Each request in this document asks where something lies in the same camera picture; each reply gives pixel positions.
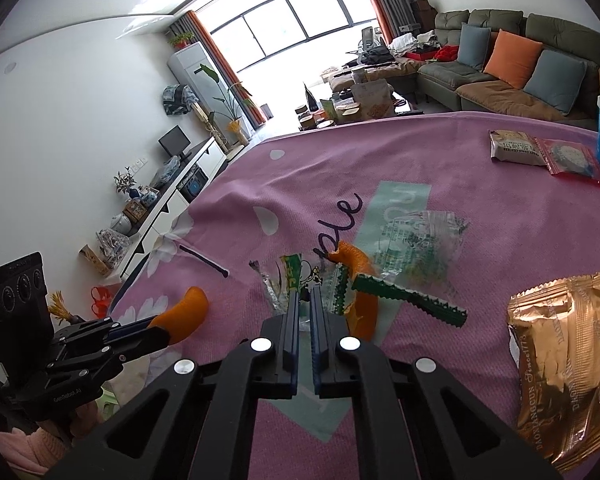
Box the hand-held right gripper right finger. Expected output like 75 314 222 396
310 285 563 480

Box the beige snack packet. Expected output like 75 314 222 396
489 130 546 165

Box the brown corner cabinet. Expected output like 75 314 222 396
411 0 438 28

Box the large window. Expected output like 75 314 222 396
212 0 381 68

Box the covered standing fan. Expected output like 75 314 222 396
162 84 231 156

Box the green sofa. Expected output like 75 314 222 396
417 9 600 131

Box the blue cushion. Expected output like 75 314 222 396
523 49 587 116
457 24 492 71

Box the pile of light clothes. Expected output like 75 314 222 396
390 30 438 56

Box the person's left hand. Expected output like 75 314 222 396
69 402 104 439

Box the green plastic stool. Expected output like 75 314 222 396
97 390 121 418

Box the large leaf potted plant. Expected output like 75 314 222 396
195 64 253 143

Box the blue vase with plant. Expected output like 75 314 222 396
114 166 137 200

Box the white black tv cabinet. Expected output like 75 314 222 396
82 136 228 281

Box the large gold snack bag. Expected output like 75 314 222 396
507 267 600 473

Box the clear green printed wrapper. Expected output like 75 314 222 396
365 210 471 296

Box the black monitor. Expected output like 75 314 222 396
158 126 191 158

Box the red clear snack packet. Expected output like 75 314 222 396
535 137 600 190

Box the group of jars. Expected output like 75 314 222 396
295 95 361 131

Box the green sawtooth wrapper strip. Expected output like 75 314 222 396
350 272 468 328

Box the clear green yellow wrapper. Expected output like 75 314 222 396
249 252 353 333

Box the orange cushion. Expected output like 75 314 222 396
482 29 544 90

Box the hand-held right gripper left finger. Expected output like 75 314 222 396
45 290 301 480

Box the white grey chair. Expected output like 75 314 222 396
347 27 383 56

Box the clear bag of items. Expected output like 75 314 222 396
96 228 131 268

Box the brown paper bag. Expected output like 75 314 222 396
350 80 396 121

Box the plastic wrapped bundle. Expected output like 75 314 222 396
150 156 181 188

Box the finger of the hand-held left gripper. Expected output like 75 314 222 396
106 328 174 362
110 317 166 341

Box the glass coffee table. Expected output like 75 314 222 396
295 92 423 131

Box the person's left forearm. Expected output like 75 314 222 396
0 422 77 478

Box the red plastic bag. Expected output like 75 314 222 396
91 285 123 313

